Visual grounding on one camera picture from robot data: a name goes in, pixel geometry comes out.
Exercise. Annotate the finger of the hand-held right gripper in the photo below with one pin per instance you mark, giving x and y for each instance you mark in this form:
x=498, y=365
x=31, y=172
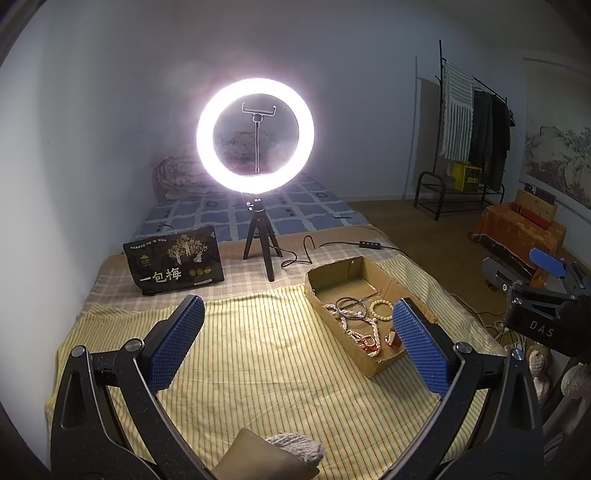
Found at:
x=498, y=276
x=547, y=262

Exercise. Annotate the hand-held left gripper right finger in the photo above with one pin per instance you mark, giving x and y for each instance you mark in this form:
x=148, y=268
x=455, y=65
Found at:
x=420, y=346

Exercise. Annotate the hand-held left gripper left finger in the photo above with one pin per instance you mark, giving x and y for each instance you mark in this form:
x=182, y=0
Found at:
x=178, y=341

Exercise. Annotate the cardboard box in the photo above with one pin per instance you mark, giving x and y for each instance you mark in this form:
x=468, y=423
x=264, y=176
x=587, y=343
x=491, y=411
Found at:
x=341, y=337

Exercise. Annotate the black bangle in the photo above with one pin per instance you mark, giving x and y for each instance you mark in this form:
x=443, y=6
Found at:
x=337, y=307

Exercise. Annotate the person's right hand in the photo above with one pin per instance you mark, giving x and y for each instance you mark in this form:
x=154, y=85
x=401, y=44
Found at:
x=540, y=374

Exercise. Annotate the orange cloth covered table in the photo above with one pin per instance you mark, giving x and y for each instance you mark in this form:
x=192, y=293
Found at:
x=508, y=230

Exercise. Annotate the wooden box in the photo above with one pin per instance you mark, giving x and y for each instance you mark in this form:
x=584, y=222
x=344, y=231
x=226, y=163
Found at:
x=535, y=210

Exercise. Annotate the black snack bag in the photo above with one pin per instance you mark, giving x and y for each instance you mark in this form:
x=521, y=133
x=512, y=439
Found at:
x=161, y=267

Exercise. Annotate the yellow striped blanket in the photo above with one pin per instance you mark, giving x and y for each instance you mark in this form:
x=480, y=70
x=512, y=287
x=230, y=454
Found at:
x=258, y=346

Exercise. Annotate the plaid bed sheet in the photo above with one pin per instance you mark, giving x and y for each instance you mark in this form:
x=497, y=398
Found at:
x=235, y=272

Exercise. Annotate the yellow box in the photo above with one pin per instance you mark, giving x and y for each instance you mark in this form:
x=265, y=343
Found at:
x=467, y=177

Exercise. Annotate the black clothes rack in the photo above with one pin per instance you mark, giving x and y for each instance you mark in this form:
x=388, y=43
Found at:
x=425, y=184

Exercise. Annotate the black tripod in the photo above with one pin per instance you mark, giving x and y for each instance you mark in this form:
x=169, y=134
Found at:
x=265, y=249

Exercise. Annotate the brown cushion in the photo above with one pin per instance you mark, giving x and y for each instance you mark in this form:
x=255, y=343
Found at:
x=244, y=454

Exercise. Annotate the dark hanging clothes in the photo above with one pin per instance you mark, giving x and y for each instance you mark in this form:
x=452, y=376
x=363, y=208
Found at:
x=489, y=138

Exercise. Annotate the beige knit cloth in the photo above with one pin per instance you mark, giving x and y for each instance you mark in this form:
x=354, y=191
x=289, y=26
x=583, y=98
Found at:
x=295, y=446

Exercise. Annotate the folded floral quilt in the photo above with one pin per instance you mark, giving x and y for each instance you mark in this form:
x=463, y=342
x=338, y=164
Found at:
x=175, y=175

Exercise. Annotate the striped towel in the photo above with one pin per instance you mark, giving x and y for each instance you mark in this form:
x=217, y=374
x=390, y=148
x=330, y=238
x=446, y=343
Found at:
x=455, y=115

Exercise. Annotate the blue patterned bed sheet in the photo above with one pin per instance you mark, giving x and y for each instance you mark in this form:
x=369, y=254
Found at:
x=304, y=207

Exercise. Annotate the phone holder clamp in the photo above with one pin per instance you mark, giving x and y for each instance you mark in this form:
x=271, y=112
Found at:
x=258, y=110

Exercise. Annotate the landscape wall scroll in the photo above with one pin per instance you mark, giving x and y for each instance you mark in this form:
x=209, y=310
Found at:
x=558, y=152

